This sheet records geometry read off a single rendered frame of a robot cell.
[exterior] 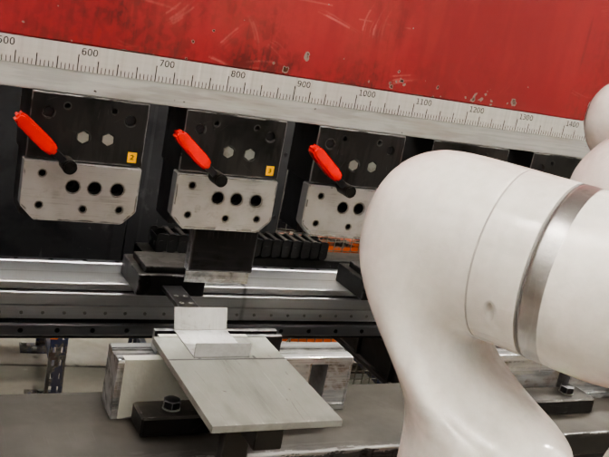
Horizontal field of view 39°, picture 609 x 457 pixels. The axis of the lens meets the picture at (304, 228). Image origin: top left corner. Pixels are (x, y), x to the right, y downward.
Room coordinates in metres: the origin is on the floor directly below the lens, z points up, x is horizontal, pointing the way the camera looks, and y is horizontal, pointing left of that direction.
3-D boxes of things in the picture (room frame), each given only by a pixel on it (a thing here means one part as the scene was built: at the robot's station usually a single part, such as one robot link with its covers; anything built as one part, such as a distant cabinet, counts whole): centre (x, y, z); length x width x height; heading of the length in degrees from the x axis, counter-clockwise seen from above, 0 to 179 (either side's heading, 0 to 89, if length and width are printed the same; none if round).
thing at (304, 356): (1.26, 0.07, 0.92); 0.39 x 0.06 x 0.10; 118
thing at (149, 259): (1.38, 0.19, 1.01); 0.26 x 0.12 x 0.05; 28
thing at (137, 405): (1.20, 0.05, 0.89); 0.30 x 0.05 x 0.03; 118
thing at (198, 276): (1.23, 0.11, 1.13); 0.10 x 0.02 x 0.10; 118
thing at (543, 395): (1.47, -0.45, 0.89); 0.30 x 0.05 x 0.03; 118
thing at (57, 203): (1.12, 0.31, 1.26); 0.15 x 0.09 x 0.17; 118
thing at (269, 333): (1.24, 0.10, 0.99); 0.20 x 0.03 x 0.03; 118
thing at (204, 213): (1.22, 0.14, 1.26); 0.15 x 0.09 x 0.17; 118
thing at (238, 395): (1.10, 0.05, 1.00); 0.26 x 0.18 x 0.01; 28
